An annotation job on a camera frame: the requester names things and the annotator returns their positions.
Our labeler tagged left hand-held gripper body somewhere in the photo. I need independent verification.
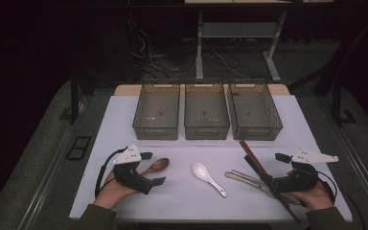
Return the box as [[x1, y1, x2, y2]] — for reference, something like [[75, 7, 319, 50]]
[[112, 144, 154, 196]]

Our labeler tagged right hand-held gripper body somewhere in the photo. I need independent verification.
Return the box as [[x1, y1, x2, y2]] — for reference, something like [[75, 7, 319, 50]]
[[270, 147, 339, 194]]

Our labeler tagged smoky transparent plastic bin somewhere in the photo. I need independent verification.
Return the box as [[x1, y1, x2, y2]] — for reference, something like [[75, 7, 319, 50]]
[[132, 79, 181, 141], [228, 79, 284, 142], [184, 79, 231, 141]]

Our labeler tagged person's right hand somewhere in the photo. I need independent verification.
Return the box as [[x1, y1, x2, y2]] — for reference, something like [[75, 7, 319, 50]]
[[288, 181, 334, 211]]

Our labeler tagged person's left hand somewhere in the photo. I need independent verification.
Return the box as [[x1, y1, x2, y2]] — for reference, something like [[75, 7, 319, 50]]
[[93, 172, 138, 211]]

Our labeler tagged brown wooden spoon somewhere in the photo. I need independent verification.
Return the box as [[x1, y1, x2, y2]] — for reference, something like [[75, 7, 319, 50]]
[[139, 157, 171, 176]]

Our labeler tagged white ceramic spoon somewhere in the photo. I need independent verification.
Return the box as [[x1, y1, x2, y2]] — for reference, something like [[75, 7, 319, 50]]
[[192, 162, 229, 198]]

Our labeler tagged black metal stand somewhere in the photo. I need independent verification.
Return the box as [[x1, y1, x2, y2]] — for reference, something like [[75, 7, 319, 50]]
[[58, 68, 89, 126], [288, 12, 368, 127]]

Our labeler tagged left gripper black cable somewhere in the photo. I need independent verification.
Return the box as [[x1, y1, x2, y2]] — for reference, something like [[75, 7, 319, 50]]
[[94, 147, 128, 197]]

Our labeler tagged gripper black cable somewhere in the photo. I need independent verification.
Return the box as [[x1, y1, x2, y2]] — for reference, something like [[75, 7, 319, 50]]
[[94, 147, 128, 197], [315, 171, 338, 205]]

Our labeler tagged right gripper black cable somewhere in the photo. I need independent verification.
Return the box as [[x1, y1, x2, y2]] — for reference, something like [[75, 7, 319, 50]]
[[315, 171, 338, 205]]

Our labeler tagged thin black cable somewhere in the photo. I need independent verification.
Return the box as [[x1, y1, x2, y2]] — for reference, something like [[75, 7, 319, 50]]
[[344, 194, 365, 230]]

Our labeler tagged metal floor rail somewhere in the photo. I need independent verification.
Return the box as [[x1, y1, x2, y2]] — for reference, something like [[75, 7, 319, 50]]
[[18, 102, 89, 230], [330, 121, 368, 219]]

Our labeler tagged floor cable bundle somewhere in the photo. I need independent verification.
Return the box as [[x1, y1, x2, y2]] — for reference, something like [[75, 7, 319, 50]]
[[126, 12, 253, 81]]

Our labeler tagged white metal desk frame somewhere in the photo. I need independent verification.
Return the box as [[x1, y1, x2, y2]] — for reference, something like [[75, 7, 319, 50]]
[[184, 0, 334, 83]]

